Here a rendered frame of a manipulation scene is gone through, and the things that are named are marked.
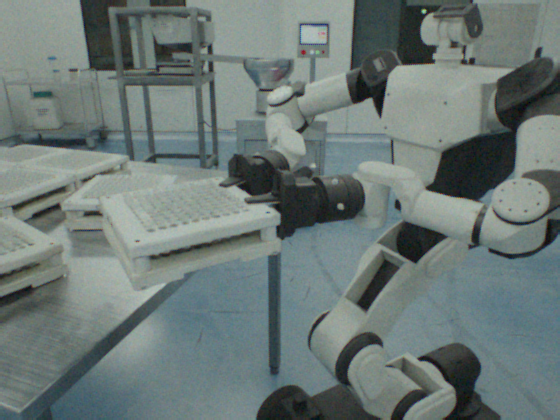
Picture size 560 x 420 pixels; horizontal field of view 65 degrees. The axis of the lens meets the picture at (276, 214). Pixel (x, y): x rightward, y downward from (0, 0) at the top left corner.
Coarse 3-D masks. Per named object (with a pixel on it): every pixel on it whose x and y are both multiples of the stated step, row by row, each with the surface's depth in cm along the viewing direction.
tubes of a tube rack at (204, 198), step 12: (156, 192) 80; (168, 192) 79; (180, 192) 79; (192, 192) 80; (204, 192) 79; (216, 192) 79; (144, 204) 74; (156, 204) 74; (168, 204) 74; (180, 204) 74; (192, 204) 74; (204, 204) 73; (216, 204) 74; (228, 204) 74; (156, 216) 69; (168, 216) 69; (180, 216) 69
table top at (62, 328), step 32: (32, 224) 115; (64, 256) 99; (96, 256) 99; (32, 288) 86; (64, 288) 86; (96, 288) 86; (128, 288) 86; (160, 288) 86; (0, 320) 76; (32, 320) 76; (64, 320) 76; (96, 320) 76; (128, 320) 77; (0, 352) 69; (32, 352) 69; (64, 352) 69; (96, 352) 71; (0, 384) 62; (32, 384) 62; (64, 384) 65; (0, 416) 60; (32, 416) 60
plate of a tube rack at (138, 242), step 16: (128, 192) 82; (240, 192) 82; (112, 208) 75; (128, 208) 75; (240, 208) 74; (256, 208) 74; (112, 224) 70; (128, 224) 68; (192, 224) 68; (208, 224) 68; (224, 224) 68; (240, 224) 69; (256, 224) 70; (272, 224) 72; (128, 240) 63; (144, 240) 63; (160, 240) 63; (176, 240) 64; (192, 240) 65; (208, 240) 67
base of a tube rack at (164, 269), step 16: (112, 240) 74; (240, 240) 73; (256, 240) 73; (128, 256) 68; (160, 256) 68; (176, 256) 68; (192, 256) 68; (208, 256) 68; (224, 256) 69; (240, 256) 71; (256, 256) 72; (128, 272) 65; (160, 272) 64; (176, 272) 66
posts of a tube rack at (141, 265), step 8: (104, 216) 80; (264, 232) 73; (272, 232) 73; (264, 240) 73; (272, 240) 73; (144, 256) 63; (136, 264) 63; (144, 264) 63; (136, 272) 63; (144, 272) 63
